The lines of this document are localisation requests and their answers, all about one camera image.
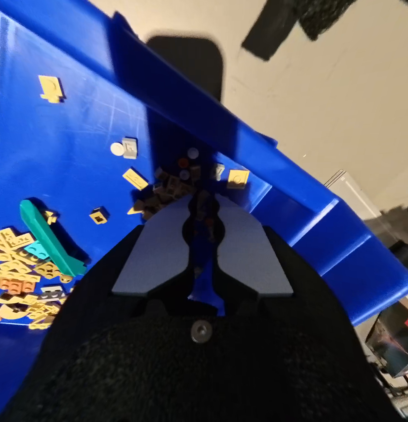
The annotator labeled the teal long brick tool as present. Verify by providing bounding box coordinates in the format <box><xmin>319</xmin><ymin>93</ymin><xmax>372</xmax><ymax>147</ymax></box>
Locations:
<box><xmin>20</xmin><ymin>199</ymin><xmax>88</xmax><ymax>277</ymax></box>

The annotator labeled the tan rectangular tile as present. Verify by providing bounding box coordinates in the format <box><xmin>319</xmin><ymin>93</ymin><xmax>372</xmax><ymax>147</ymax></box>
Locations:
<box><xmin>122</xmin><ymin>168</ymin><xmax>149</xmax><ymax>191</ymax></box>

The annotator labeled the tan notched plate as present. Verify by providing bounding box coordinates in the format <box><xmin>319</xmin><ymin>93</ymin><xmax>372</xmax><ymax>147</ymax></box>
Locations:
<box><xmin>38</xmin><ymin>75</ymin><xmax>66</xmax><ymax>104</ymax></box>

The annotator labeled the grey square plate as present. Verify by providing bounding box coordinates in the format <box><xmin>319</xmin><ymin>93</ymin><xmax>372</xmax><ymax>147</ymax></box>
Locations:
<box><xmin>122</xmin><ymin>137</ymin><xmax>139</xmax><ymax>160</ymax></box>

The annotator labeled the tan plate with round mark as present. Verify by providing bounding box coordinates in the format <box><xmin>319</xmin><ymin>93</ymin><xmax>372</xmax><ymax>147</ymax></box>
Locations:
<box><xmin>227</xmin><ymin>169</ymin><xmax>250</xmax><ymax>189</ymax></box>

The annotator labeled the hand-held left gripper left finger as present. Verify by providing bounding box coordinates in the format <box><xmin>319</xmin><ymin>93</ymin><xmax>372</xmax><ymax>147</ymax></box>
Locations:
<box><xmin>111</xmin><ymin>195</ymin><xmax>195</xmax><ymax>295</ymax></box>

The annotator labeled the tan brick with square hole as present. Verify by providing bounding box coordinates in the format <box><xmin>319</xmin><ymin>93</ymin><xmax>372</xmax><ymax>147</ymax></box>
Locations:
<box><xmin>89</xmin><ymin>207</ymin><xmax>110</xmax><ymax>225</ymax></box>

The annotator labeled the pile of tan flat plates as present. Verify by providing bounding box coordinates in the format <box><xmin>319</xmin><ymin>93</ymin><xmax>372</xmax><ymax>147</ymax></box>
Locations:
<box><xmin>0</xmin><ymin>226</ymin><xmax>75</xmax><ymax>330</ymax></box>

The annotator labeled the blue plastic bin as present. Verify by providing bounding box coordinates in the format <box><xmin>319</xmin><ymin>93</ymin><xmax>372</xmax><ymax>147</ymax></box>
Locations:
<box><xmin>0</xmin><ymin>0</ymin><xmax>408</xmax><ymax>422</ymax></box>

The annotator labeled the dark printed cardboard box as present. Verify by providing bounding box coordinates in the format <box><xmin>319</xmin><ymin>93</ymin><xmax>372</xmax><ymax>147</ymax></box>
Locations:
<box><xmin>365</xmin><ymin>297</ymin><xmax>408</xmax><ymax>380</ymax></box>

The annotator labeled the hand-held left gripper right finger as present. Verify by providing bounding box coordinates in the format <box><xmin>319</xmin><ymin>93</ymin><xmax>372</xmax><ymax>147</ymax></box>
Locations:
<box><xmin>215</xmin><ymin>194</ymin><xmax>294</xmax><ymax>295</ymax></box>

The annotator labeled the dark cloth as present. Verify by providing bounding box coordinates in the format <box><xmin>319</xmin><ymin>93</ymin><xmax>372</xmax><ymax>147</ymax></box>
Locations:
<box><xmin>241</xmin><ymin>0</ymin><xmax>357</xmax><ymax>62</ymax></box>

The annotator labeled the heap of mixed small bricks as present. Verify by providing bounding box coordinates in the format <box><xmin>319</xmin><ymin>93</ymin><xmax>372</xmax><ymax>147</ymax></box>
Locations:
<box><xmin>127</xmin><ymin>165</ymin><xmax>209</xmax><ymax>222</ymax></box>

